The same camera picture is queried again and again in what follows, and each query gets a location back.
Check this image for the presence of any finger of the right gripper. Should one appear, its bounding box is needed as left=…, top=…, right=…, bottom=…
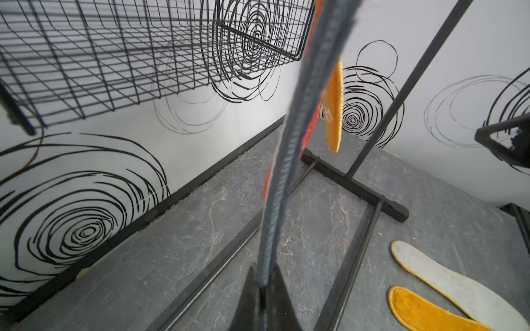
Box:
left=475, top=114, right=529, bottom=168

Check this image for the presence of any black garment rack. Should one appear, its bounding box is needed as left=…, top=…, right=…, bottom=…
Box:
left=144, top=0, right=475, bottom=331

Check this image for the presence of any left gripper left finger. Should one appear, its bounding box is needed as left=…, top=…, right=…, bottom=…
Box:
left=229, top=264, right=260, bottom=331

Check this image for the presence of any grey felt yellow-edged insole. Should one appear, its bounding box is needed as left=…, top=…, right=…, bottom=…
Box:
left=390, top=241, right=529, bottom=330

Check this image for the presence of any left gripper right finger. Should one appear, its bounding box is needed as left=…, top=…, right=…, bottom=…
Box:
left=266, top=274, right=302, bottom=331

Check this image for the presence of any red white patterned insole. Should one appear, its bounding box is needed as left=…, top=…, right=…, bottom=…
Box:
left=263, top=0, right=323, bottom=203

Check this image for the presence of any dark grey felt insole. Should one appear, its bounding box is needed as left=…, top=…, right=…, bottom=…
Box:
left=257, top=1, right=362, bottom=290

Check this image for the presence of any black wire wall basket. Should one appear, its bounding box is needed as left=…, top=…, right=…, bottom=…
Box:
left=1, top=1, right=316, bottom=136

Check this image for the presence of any white knitted insole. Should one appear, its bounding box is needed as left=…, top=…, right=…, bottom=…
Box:
left=321, top=59, right=345, bottom=153

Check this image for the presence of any orange fuzzy insole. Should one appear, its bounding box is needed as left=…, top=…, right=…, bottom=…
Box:
left=388, top=286, right=491, bottom=331

